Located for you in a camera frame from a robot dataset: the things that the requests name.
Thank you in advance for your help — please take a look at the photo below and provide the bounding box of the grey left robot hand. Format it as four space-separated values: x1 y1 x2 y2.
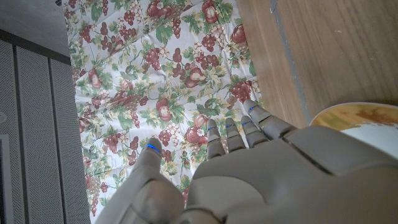
95 99 398 224

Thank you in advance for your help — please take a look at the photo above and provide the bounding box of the long grey tape strip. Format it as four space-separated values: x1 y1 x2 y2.
269 0 312 126

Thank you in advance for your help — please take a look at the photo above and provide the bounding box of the floral fruit print backdrop cloth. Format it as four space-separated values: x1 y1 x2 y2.
62 0 265 224

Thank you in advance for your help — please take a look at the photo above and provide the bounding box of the paper plate with gold rim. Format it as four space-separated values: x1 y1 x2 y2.
309 101 398 160

